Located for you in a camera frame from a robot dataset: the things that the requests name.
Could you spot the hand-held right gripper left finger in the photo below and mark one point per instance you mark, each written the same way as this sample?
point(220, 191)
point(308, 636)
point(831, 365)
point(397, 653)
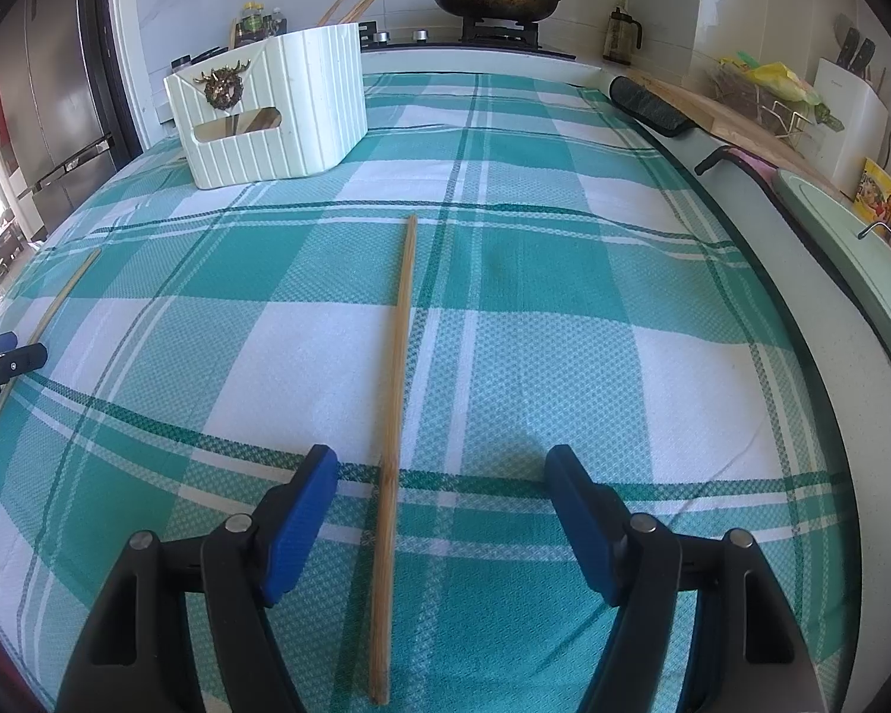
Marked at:
point(304, 520)

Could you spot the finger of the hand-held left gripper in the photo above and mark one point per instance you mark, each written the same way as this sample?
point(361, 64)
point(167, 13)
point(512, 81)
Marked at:
point(22, 358)

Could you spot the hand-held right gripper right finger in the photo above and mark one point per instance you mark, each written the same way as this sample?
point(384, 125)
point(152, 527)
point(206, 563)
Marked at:
point(583, 520)

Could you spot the thin pale wooden chopstick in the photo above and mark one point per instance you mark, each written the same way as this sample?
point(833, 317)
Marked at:
point(72, 287)

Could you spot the white ribbed utensil container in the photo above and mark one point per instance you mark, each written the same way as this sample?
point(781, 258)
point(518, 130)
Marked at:
point(304, 104)

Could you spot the green plaid tablecloth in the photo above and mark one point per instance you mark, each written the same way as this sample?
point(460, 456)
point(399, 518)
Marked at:
point(564, 312)

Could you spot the steel refrigerator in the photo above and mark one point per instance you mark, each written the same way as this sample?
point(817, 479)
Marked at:
point(44, 89)

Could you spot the light green electric cooker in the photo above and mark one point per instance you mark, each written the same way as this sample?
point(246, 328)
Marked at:
point(839, 230)

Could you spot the black oven mitt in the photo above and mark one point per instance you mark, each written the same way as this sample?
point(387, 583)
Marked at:
point(650, 108)

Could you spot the dark condiment bottle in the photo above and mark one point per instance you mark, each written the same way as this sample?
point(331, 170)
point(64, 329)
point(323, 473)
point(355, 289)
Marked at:
point(276, 22)

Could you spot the wooden cutting board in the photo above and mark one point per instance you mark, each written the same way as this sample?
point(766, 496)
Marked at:
point(735, 122)

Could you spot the yellow printed packet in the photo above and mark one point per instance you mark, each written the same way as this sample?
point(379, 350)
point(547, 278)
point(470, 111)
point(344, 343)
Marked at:
point(880, 193)

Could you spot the white knife block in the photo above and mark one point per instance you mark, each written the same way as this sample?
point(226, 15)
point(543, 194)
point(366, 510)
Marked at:
point(850, 122)

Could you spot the glass kettle jar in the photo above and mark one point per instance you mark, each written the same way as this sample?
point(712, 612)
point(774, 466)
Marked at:
point(622, 33)

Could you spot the black gas stove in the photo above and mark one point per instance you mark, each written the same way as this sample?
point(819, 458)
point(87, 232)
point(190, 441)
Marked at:
point(497, 33)

